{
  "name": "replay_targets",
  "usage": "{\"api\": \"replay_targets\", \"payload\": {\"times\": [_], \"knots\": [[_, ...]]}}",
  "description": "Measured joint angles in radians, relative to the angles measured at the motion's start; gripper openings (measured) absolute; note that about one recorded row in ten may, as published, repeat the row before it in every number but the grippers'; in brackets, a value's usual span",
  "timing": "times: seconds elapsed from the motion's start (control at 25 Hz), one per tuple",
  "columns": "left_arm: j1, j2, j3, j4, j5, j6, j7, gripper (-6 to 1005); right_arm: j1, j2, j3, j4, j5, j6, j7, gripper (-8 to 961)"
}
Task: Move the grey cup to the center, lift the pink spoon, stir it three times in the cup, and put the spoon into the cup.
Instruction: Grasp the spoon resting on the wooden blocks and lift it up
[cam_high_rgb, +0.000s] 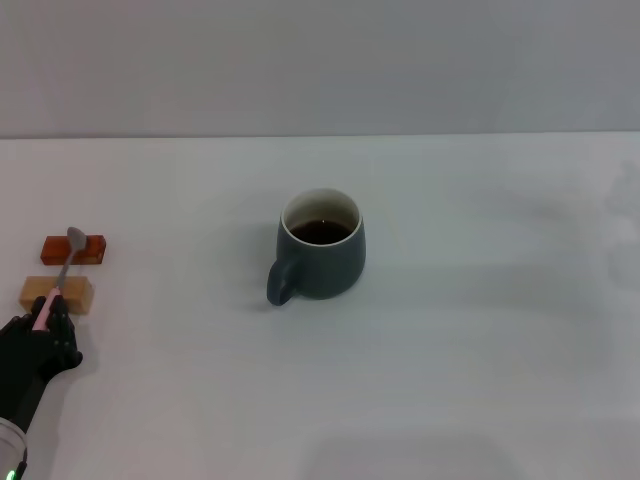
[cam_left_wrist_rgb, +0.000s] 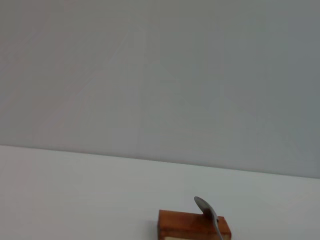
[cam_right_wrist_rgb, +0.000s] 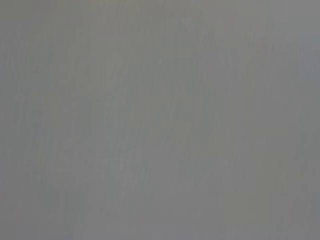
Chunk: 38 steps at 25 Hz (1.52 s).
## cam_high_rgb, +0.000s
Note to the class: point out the grey ceramic cup with coffee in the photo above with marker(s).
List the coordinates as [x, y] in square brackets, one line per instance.
[325, 270]

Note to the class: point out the reddish brown wooden block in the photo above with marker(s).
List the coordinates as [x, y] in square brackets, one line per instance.
[95, 250]

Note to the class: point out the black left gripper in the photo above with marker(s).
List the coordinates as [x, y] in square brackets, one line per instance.
[30, 360]

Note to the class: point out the light wooden block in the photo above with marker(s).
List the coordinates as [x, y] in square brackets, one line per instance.
[75, 295]

